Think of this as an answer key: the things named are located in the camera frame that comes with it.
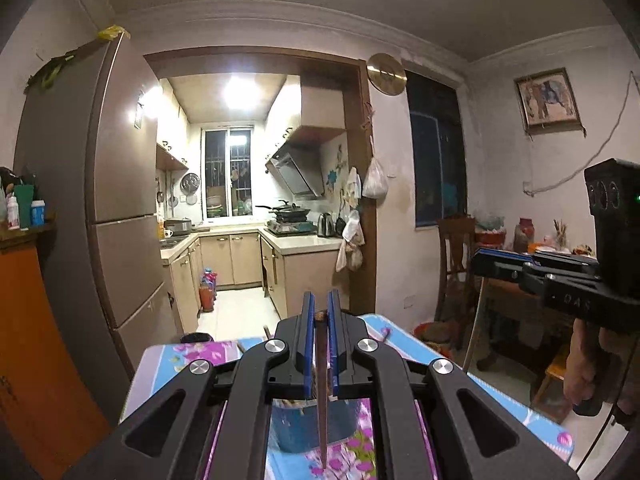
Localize framed elephant picture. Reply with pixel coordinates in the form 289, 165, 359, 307
514, 67, 584, 134

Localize green container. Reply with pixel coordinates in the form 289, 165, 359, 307
13, 183, 36, 229

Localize dark wooden side table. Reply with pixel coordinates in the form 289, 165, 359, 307
469, 259, 601, 376

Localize blue perforated utensil holder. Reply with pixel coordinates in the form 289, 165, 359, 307
270, 395, 362, 455

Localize black wok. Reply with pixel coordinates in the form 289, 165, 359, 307
255, 200, 311, 216

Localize person's right hand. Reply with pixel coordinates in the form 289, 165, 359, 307
562, 318, 637, 407

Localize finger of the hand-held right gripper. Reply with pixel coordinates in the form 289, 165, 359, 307
519, 252, 602, 294
472, 248, 536, 280

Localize hanging white cloths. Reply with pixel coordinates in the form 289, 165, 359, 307
335, 166, 365, 274

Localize floral striped tablecloth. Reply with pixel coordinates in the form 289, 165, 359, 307
122, 312, 577, 480

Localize red basket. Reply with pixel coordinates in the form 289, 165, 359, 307
413, 320, 454, 357

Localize brown refrigerator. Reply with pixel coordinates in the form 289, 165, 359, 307
14, 35, 174, 377

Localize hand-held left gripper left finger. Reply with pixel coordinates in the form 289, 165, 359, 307
62, 292, 316, 480

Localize dark brown chopstick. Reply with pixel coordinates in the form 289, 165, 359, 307
313, 311, 330, 467

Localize small wooden stool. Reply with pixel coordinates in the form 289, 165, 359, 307
531, 357, 572, 409

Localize thin tan chopstick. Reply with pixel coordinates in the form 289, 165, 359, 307
463, 279, 485, 373

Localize gas stove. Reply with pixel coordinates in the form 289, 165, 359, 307
264, 219, 316, 237

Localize white wall cable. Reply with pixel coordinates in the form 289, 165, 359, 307
522, 72, 640, 197

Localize glass storage jar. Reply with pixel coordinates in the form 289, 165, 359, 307
513, 217, 535, 254

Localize beige upper kitchen cabinets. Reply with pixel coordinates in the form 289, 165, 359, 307
264, 76, 347, 147

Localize yellow green bundle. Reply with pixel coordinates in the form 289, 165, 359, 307
24, 23, 132, 93

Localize beige lower kitchen cabinets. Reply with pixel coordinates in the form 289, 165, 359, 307
159, 229, 352, 335

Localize blue flower wall sticker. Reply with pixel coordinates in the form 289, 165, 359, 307
324, 144, 349, 197

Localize beige kitchen cabinets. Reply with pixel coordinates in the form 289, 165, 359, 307
159, 229, 352, 335
264, 76, 347, 147

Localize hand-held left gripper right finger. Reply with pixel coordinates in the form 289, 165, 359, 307
327, 290, 576, 480

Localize steel range hood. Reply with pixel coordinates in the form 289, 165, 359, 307
264, 144, 325, 200

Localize orange wooden cabinet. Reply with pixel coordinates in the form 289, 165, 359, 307
0, 224, 112, 480

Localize gold round wall clock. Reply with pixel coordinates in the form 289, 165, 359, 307
366, 52, 407, 95

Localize square kitchen ceiling light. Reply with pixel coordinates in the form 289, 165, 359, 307
222, 74, 254, 109

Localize dark room window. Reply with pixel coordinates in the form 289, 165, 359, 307
407, 72, 469, 229

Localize barred kitchen window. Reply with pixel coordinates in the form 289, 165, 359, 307
202, 127, 254, 219

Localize hanging white plastic bag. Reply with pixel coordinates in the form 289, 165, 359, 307
362, 156, 390, 200

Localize bottles on kitchen floor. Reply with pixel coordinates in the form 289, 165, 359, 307
198, 268, 219, 314

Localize wooden chair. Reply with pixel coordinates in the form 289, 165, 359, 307
434, 216, 479, 362

